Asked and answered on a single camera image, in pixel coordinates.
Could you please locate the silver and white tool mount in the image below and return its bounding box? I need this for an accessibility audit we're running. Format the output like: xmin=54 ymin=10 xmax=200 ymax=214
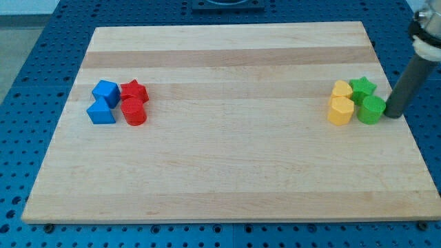
xmin=408 ymin=0 xmax=440 ymax=62

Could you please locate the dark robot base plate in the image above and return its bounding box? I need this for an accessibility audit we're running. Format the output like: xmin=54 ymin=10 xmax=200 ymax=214
xmin=191 ymin=0 xmax=265 ymax=10

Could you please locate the yellow heart block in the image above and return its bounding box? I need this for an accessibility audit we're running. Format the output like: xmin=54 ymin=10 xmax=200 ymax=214
xmin=329 ymin=80 xmax=353 ymax=104

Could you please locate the wooden board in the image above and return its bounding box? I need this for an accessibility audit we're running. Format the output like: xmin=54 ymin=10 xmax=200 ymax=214
xmin=22 ymin=21 xmax=440 ymax=224

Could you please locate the green cylinder block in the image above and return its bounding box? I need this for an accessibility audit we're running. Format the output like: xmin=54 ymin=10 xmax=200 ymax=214
xmin=357 ymin=96 xmax=386 ymax=125

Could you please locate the blue cube block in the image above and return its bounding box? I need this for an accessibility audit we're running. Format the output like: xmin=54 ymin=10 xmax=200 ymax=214
xmin=92 ymin=80 xmax=121 ymax=109

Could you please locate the blue triangular block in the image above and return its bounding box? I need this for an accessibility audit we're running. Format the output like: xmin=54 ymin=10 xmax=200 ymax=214
xmin=86 ymin=97 xmax=116 ymax=125

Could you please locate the red cylinder block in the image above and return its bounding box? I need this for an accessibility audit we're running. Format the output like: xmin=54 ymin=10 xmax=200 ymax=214
xmin=121 ymin=97 xmax=147 ymax=126

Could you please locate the red star block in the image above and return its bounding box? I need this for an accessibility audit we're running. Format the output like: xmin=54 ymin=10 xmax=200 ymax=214
xmin=120 ymin=79 xmax=150 ymax=103

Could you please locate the yellow hexagon block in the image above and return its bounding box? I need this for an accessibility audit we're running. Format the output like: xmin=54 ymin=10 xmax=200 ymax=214
xmin=327 ymin=96 xmax=355 ymax=126

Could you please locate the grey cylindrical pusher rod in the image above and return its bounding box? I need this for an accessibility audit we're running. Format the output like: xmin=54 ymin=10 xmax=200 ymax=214
xmin=383 ymin=53 xmax=438 ymax=118

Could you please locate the green star block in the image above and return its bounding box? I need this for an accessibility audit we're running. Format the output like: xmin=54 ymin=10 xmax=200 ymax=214
xmin=349 ymin=76 xmax=377 ymax=106

